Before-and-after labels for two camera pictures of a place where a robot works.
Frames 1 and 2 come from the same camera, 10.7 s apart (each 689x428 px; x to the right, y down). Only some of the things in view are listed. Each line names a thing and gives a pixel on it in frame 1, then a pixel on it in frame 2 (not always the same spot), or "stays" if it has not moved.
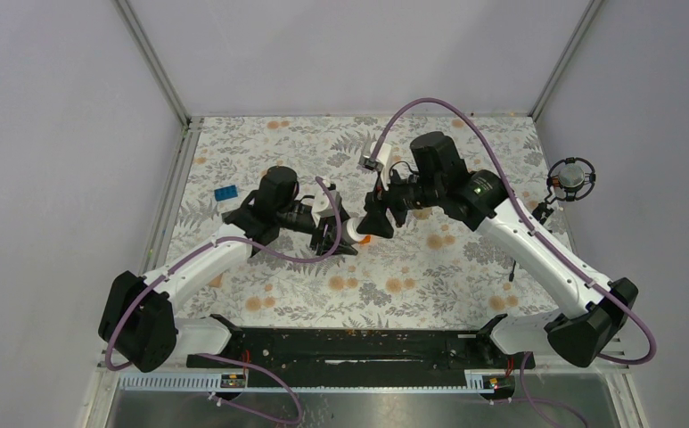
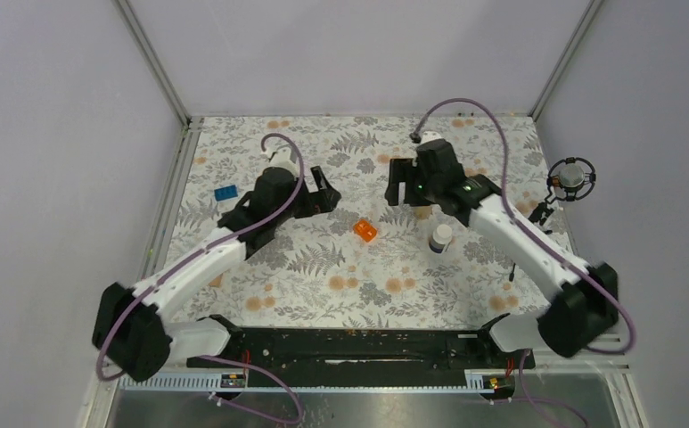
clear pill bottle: (423, 213) stays
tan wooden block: (217, 282) stays
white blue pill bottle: (349, 230) -> (440, 238)
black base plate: (438, 356) stays
